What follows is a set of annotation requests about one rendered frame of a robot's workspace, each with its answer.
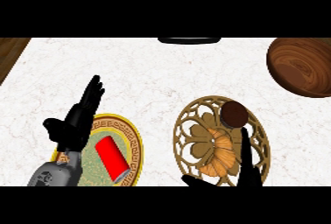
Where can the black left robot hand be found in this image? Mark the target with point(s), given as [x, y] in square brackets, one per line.
[77, 124]

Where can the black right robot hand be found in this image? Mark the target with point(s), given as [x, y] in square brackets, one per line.
[249, 167]

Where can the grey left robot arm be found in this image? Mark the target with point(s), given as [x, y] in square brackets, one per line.
[57, 172]

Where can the orange croissant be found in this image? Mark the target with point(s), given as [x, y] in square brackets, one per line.
[221, 157]

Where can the gold openwork round placemat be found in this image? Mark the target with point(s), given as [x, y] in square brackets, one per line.
[190, 137]

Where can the brown wooden bowl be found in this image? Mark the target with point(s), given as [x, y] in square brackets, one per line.
[302, 67]

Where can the yellow rimmed patterned plate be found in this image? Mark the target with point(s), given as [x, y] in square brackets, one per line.
[129, 137]

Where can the red can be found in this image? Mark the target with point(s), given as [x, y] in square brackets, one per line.
[111, 157]

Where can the brown chocolate sandwich cookie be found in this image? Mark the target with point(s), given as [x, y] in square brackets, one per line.
[234, 114]

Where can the brown wooden panel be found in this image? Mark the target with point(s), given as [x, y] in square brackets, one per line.
[11, 52]

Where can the black rounded appliance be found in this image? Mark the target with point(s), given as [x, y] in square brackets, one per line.
[188, 40]

